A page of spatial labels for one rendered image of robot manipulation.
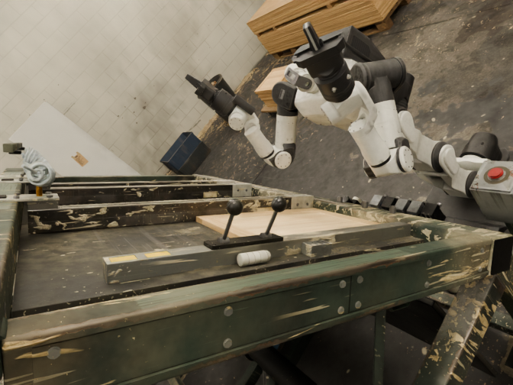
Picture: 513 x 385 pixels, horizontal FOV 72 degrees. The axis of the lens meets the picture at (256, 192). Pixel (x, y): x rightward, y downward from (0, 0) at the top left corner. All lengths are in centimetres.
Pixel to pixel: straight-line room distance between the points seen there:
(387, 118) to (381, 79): 12
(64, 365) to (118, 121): 583
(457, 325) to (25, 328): 106
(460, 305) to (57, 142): 437
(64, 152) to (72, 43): 206
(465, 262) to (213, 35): 624
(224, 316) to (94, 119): 576
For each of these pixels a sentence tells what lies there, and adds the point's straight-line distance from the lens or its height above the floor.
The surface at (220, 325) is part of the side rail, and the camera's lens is 58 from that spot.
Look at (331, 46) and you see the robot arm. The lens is 88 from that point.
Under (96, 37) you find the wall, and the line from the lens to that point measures 635.
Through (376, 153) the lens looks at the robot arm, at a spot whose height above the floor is 123.
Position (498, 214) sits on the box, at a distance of 135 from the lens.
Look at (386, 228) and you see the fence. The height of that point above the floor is 100.
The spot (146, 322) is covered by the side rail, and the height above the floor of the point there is 163.
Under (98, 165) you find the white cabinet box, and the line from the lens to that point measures 484.
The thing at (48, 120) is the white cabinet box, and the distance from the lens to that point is 479.
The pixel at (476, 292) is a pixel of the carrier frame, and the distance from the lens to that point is 125.
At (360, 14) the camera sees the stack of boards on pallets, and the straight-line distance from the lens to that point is 483.
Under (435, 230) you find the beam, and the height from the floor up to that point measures 90.
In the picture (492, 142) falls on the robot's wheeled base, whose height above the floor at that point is 32.
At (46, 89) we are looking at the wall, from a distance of 620.
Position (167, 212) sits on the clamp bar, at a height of 143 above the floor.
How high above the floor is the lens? 188
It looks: 29 degrees down
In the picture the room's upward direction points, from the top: 47 degrees counter-clockwise
